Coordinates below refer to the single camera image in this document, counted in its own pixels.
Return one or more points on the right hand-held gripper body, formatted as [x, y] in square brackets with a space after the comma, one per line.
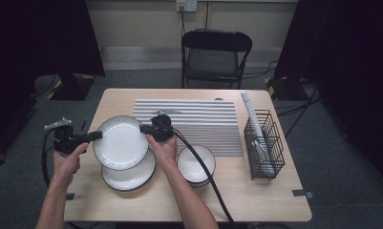
[162, 129]

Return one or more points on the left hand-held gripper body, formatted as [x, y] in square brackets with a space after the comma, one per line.
[66, 141]

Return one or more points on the white plate black rim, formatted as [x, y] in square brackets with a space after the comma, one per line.
[120, 143]
[131, 178]

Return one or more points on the white chopstick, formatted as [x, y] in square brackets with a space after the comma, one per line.
[251, 111]
[248, 111]

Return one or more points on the person's left hand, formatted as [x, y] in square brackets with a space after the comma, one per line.
[66, 167]

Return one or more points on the person's right hand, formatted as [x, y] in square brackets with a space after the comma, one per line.
[165, 154]

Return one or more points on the grey striped woven placemat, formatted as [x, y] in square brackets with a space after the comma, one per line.
[205, 127]

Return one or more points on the grey floor tape piece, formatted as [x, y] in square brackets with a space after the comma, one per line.
[302, 193]
[70, 196]

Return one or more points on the grey round stand base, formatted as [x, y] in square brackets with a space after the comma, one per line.
[42, 86]

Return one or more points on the black folding chair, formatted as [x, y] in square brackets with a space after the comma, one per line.
[214, 57]

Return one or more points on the black curtain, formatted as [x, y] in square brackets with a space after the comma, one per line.
[345, 63]
[36, 38]

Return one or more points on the white wall outlet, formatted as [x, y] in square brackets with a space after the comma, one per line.
[186, 4]

